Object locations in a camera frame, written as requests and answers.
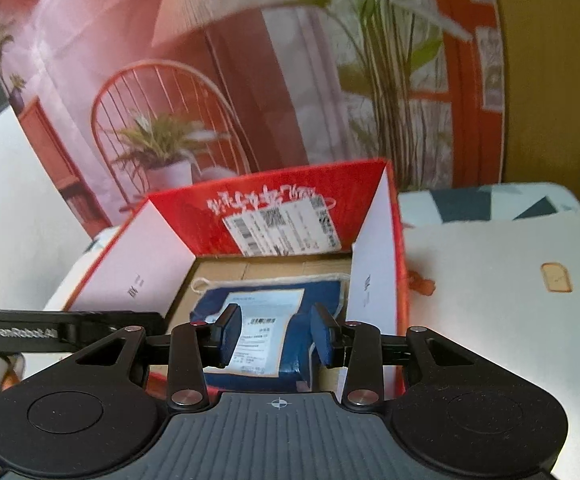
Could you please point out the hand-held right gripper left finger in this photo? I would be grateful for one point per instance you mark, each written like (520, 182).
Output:
(229, 335)

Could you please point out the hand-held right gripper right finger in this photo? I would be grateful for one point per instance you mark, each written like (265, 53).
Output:
(322, 337)

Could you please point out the blue bag with white label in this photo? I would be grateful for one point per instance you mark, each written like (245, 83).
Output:
(270, 310)

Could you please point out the red strawberry cardboard box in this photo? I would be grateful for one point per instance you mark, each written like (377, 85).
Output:
(280, 210)

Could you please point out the printed blanket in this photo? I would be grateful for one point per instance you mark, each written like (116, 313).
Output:
(480, 290)

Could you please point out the wall poster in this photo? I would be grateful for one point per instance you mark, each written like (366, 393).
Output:
(270, 85)

